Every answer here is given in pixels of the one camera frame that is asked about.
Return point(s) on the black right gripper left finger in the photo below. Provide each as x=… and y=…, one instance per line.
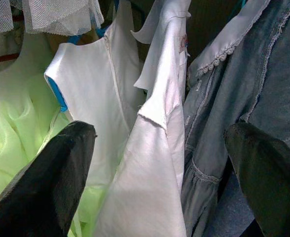
x=41, y=185

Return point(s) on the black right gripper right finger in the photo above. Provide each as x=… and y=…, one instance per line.
x=270, y=187

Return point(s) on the light green tulle dress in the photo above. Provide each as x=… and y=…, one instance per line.
x=11, y=111

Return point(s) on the blue denim dress white collar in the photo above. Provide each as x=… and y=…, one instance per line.
x=233, y=98

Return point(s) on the white collared shirt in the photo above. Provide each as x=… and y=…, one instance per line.
x=147, y=172

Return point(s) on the white satin sleeveless dress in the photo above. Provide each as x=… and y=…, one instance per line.
x=93, y=81

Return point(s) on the red clothes hanger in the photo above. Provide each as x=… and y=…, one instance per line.
x=2, y=60

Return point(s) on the white mesh garment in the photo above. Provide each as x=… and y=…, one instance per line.
x=48, y=14

